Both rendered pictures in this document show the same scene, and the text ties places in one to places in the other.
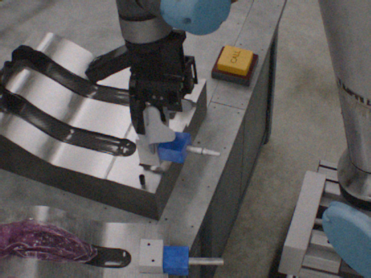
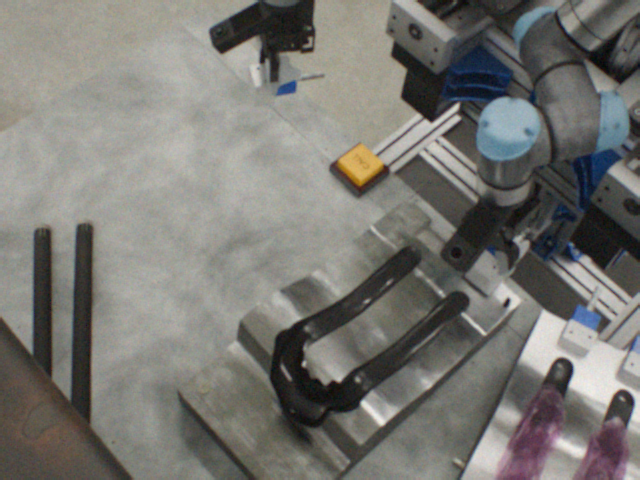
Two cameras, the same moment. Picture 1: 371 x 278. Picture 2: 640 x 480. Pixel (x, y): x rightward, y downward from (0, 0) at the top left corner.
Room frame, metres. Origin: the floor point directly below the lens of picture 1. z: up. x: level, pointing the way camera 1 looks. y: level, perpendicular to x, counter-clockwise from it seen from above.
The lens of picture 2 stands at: (0.70, 0.78, 2.13)
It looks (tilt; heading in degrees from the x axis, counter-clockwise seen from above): 60 degrees down; 287
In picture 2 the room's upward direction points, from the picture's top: 9 degrees clockwise
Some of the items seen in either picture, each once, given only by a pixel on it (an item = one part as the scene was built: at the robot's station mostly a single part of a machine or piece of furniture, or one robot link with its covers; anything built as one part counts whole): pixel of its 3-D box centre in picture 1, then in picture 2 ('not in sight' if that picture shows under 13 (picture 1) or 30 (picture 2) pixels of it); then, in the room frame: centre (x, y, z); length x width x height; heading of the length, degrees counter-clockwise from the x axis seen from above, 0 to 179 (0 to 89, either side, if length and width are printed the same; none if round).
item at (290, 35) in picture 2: not in sight; (284, 18); (1.11, -0.13, 1.09); 0.09 x 0.08 x 0.12; 41
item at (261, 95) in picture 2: not in sight; (288, 80); (1.10, -0.14, 0.93); 0.13 x 0.05 x 0.05; 41
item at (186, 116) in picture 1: (179, 115); (431, 241); (0.76, 0.01, 0.87); 0.05 x 0.05 x 0.04; 68
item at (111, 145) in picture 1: (59, 96); (369, 331); (0.78, 0.23, 0.92); 0.35 x 0.16 x 0.09; 68
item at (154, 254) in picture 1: (182, 261); (585, 318); (0.47, 0.02, 0.86); 0.13 x 0.05 x 0.05; 85
